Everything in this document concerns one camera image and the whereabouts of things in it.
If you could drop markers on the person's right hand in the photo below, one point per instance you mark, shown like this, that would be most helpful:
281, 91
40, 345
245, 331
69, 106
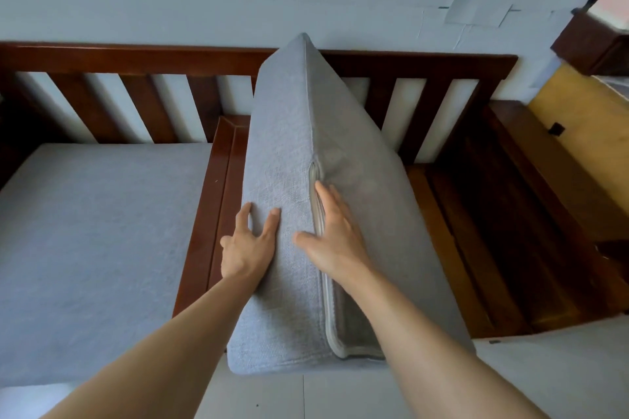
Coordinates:
339, 247

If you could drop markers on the person's left hand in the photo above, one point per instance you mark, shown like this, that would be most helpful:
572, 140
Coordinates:
248, 254

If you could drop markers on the grey cushion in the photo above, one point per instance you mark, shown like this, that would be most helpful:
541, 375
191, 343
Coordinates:
285, 139
98, 247

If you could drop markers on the dark wooden sofa with console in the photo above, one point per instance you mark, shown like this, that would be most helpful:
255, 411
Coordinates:
123, 60

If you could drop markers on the person's right forearm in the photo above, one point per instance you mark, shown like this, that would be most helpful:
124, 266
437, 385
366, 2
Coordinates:
432, 364

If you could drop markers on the person's left forearm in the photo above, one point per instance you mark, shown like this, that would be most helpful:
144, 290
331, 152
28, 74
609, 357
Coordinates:
162, 360

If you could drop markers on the yellow wooden desk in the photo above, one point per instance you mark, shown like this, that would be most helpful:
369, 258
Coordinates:
585, 139

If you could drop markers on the dark wooden drawer stand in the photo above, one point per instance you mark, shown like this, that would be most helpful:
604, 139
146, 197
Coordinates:
585, 45

